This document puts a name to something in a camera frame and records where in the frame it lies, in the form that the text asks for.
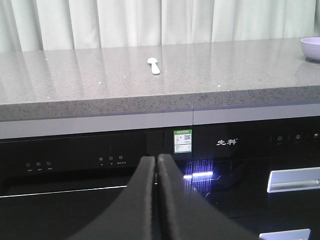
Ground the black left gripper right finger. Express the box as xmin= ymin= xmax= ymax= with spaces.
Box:
xmin=157 ymin=154 xmax=259 ymax=240

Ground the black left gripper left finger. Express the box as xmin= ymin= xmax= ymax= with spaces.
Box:
xmin=69 ymin=156 xmax=156 ymax=240

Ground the mint green plastic spoon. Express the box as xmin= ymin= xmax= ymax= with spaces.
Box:
xmin=147 ymin=57 xmax=160 ymax=75

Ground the purple plastic bowl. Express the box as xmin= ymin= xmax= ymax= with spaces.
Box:
xmin=300 ymin=37 xmax=320 ymax=62

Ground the black built-in dishwasher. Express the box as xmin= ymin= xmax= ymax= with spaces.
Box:
xmin=0 ymin=111 xmax=193 ymax=240

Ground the black disinfection cabinet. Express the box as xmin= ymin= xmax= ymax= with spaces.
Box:
xmin=162 ymin=103 xmax=320 ymax=240

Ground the white curtain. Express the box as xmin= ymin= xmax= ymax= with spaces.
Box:
xmin=0 ymin=0 xmax=320 ymax=52

